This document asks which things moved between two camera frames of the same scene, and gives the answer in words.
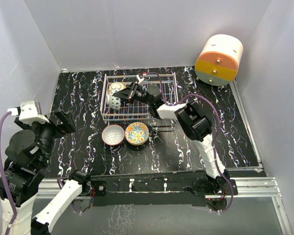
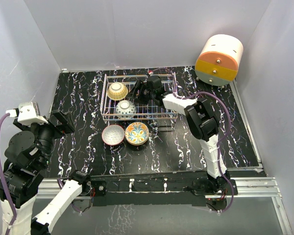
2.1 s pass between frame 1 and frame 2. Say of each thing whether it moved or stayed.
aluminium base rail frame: stayed
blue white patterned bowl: moved
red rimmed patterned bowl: stayed
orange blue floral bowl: stayed
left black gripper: stayed
